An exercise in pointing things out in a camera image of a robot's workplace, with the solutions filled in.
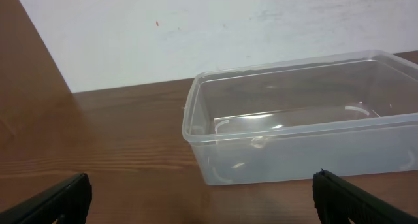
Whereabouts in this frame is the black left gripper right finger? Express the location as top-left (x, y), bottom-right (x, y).
top-left (312, 170), bottom-right (417, 224)

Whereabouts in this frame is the clear plastic container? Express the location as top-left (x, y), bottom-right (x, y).
top-left (182, 50), bottom-right (417, 185)

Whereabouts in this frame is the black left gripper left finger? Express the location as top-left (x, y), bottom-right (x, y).
top-left (1, 173), bottom-right (92, 224)

